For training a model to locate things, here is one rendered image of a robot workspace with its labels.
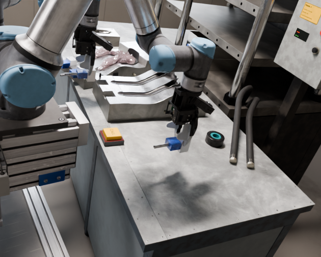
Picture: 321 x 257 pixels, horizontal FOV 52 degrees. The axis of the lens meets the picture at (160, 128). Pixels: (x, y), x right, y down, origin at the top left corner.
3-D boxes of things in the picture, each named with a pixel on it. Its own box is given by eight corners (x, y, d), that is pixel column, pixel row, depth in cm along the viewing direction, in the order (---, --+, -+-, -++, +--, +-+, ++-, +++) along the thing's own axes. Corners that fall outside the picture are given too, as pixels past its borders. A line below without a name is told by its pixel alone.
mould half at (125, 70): (83, 89, 162) (85, 68, 156) (58, 67, 176) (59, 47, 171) (159, 76, 194) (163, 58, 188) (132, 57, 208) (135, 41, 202)
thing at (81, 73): (65, 82, 143) (65, 70, 140) (62, 76, 146) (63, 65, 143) (95, 81, 149) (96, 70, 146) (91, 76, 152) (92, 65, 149)
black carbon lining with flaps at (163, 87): (118, 100, 146) (121, 80, 141) (108, 83, 157) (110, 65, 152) (186, 98, 161) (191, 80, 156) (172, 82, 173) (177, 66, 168)
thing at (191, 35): (202, 71, 218) (209, 45, 208) (183, 54, 237) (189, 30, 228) (260, 72, 240) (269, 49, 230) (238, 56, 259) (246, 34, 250)
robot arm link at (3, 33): (36, 65, 98) (36, 20, 91) (45, 87, 89) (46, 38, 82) (-9, 66, 93) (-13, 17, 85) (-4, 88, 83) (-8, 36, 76)
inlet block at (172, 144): (156, 157, 112) (159, 145, 109) (149, 148, 116) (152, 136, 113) (187, 151, 119) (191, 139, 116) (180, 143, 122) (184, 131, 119)
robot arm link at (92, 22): (95, 11, 137) (101, 18, 132) (94, 22, 140) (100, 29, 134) (77, 10, 134) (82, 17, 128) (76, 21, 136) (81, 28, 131)
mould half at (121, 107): (107, 122, 143) (111, 94, 135) (91, 92, 161) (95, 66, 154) (204, 116, 165) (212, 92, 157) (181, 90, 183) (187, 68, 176)
